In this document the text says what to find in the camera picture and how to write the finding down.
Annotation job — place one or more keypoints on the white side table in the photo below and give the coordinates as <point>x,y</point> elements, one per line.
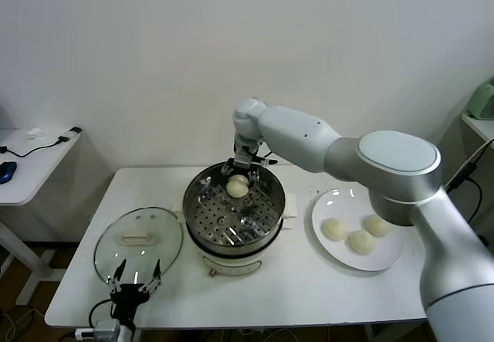
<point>38,172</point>

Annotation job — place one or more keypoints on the white round plate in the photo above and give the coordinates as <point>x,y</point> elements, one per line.
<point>347,203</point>

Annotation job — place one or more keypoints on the pale green appliance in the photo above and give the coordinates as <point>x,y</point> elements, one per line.
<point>484,100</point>

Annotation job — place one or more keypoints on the small white plastic object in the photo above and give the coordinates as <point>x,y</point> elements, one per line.
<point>36,133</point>

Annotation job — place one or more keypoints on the steel steamer basket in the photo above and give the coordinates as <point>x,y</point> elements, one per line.
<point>197,203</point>

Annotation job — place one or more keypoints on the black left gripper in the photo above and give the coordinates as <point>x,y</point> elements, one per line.
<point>129,299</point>

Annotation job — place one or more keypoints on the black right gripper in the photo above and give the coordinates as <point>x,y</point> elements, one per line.
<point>246,153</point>

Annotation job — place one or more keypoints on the white steamed baozi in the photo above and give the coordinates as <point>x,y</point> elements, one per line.
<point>334,229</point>
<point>236,187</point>
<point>361,242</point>
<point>376,227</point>

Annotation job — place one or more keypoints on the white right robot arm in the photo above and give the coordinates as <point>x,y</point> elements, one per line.
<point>386,164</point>

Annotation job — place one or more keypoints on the glass pot lid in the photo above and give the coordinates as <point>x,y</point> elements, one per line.
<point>116,226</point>

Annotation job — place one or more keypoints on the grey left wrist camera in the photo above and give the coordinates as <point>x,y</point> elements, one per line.
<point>104,330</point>

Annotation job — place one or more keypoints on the blue computer mouse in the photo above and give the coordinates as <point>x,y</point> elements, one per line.
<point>7,172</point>

